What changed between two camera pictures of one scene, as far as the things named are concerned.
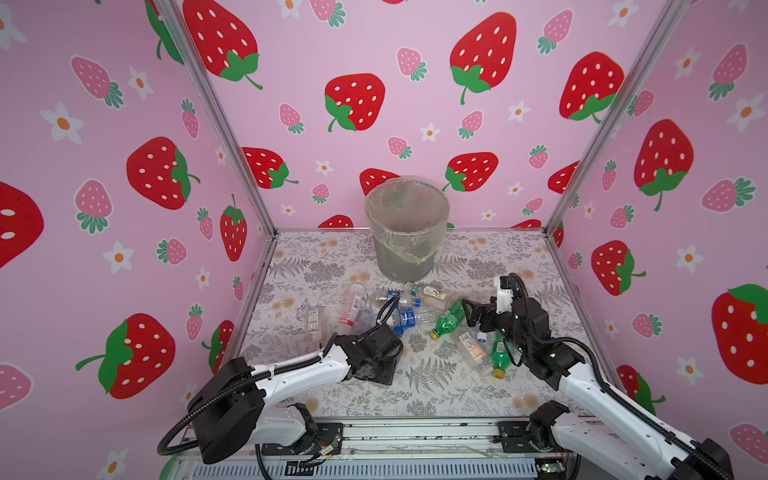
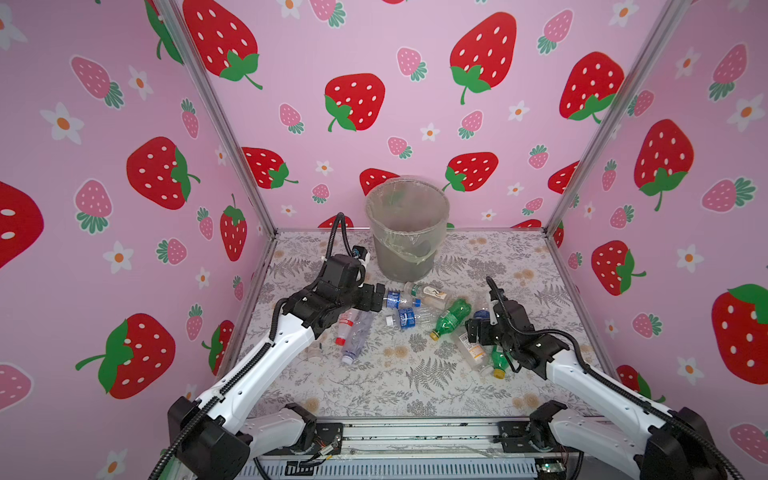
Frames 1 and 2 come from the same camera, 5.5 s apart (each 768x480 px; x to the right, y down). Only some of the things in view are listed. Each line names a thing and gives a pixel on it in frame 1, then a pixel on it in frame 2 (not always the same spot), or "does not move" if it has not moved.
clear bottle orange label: [472, 352] does not move
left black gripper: [391, 369] to [366, 302]
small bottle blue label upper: [384, 298] does not move
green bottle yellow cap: [501, 359] does not move
